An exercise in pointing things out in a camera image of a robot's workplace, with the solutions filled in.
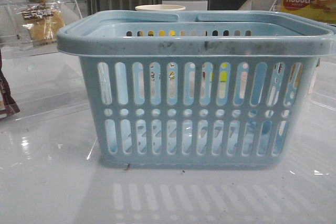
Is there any packaged bread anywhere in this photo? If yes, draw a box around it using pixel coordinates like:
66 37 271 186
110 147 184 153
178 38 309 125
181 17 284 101
14 2 65 47

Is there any light blue plastic basket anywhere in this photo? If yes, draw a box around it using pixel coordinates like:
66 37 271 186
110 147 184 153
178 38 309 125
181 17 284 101
57 10 335 168

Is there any white paper cup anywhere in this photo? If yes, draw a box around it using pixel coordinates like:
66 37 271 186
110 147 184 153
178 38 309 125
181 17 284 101
135 4 186 12

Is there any clear acrylic stand right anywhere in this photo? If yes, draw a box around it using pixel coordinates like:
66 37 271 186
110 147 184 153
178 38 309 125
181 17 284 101
270 0 282 12

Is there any clear acrylic display shelf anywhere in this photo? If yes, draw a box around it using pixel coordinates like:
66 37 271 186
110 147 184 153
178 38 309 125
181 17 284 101
1 0 82 58

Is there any dark red snack packet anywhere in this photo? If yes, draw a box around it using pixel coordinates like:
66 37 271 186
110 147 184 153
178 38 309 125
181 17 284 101
1 57 20 121

